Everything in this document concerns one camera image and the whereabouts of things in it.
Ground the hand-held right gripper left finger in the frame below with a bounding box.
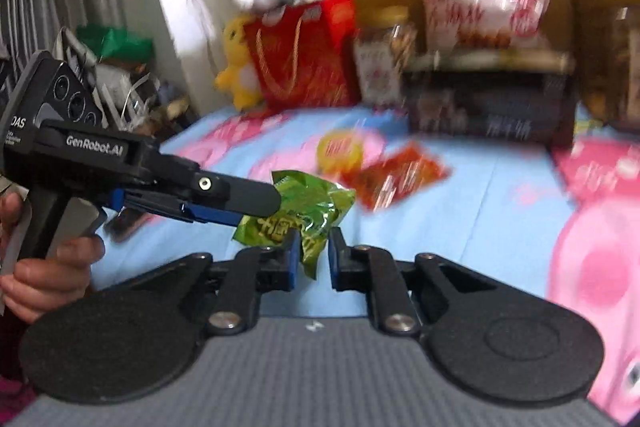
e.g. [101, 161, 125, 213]
[95, 232, 302, 336]

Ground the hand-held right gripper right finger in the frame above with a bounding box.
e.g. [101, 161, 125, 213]
[327, 227, 551, 336]

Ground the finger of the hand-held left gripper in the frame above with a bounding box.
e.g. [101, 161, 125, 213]
[110, 188, 242, 229]
[150, 169, 282, 217]

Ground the glossy green snack packet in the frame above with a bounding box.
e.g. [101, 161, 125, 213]
[232, 169, 357, 280]

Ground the person's left hand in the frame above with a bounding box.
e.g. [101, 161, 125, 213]
[0, 194, 106, 324]

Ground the pile of clutter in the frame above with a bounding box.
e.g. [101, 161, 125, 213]
[55, 27, 201, 142]

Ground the red snack packet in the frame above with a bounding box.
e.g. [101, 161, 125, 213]
[345, 144, 451, 210]

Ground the round yellow snack packet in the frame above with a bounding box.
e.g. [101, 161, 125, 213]
[317, 129, 386, 175]

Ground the green plastic bag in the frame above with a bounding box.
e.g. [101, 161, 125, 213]
[75, 24, 155, 64]

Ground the yellow plush toy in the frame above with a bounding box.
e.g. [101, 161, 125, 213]
[215, 16, 263, 110]

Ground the red gift bag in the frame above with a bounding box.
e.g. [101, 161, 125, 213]
[245, 0, 361, 110]

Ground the printed bed sheet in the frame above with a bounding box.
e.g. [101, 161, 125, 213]
[90, 104, 640, 425]

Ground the small gold-lid nut jar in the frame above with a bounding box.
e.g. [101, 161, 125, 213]
[352, 6, 418, 108]

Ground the black gift box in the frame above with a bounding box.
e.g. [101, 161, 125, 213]
[402, 49, 576, 140]

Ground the large gold-lid nut jar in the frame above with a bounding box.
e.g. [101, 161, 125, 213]
[580, 0, 640, 125]

